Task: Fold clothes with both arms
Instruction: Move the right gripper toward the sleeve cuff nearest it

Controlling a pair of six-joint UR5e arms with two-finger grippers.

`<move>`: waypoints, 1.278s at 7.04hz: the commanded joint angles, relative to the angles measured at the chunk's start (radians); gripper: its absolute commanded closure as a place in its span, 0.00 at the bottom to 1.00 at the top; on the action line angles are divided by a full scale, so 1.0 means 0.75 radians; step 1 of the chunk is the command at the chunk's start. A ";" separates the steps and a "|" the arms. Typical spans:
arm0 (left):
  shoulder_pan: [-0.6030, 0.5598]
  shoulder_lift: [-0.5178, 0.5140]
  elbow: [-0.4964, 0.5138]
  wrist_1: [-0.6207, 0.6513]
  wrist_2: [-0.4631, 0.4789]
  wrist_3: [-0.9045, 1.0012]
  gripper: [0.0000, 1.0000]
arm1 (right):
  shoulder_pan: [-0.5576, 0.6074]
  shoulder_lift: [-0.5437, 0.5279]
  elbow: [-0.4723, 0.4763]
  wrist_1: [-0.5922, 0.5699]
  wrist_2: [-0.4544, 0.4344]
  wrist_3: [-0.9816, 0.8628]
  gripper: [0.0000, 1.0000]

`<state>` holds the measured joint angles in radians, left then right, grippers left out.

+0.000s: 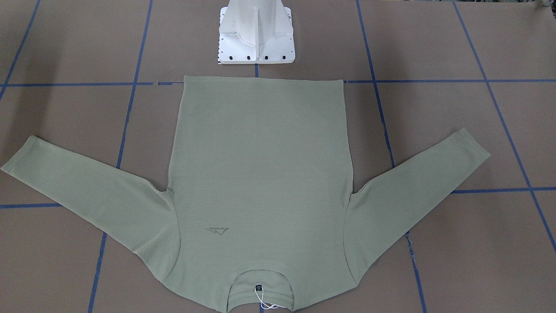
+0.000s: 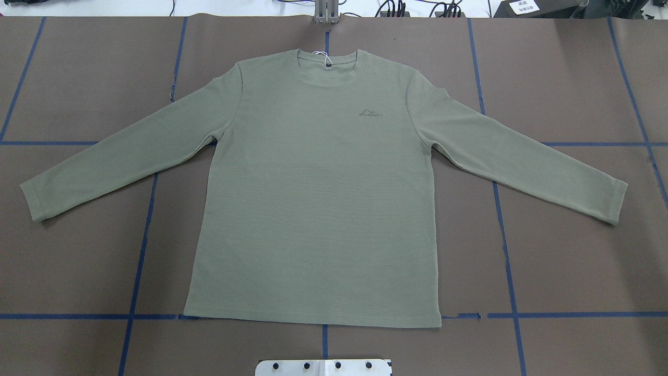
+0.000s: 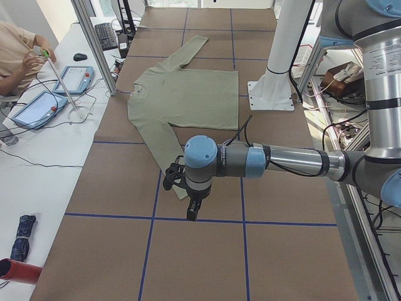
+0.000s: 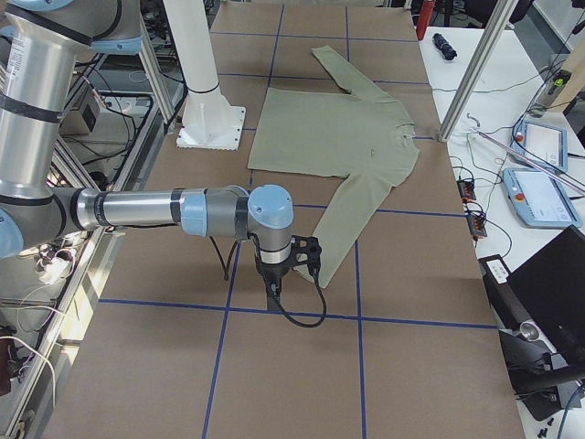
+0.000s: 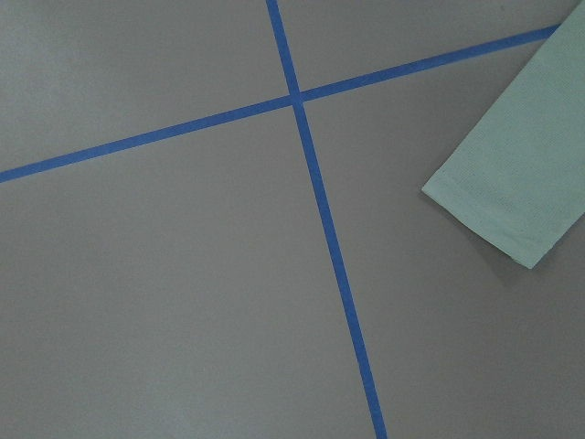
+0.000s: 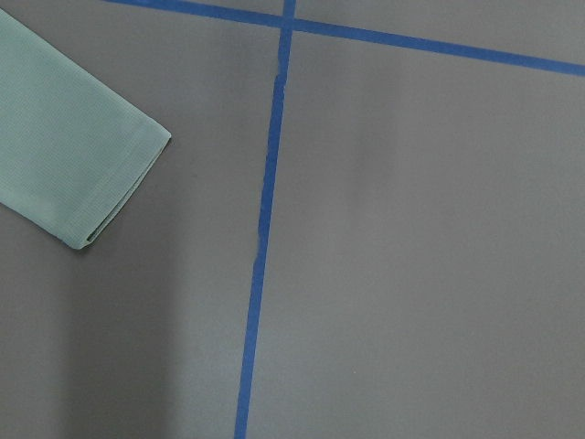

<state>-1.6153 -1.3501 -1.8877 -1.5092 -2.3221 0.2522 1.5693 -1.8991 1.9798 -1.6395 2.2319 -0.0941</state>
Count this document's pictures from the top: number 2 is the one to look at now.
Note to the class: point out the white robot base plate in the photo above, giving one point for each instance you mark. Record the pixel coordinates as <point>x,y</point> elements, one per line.
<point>325,367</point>

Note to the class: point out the aluminium frame post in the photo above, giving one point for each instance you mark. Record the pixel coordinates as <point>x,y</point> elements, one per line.
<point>326,12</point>

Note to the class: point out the olive green long-sleeve shirt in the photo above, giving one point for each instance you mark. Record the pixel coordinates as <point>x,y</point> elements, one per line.
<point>320,202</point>

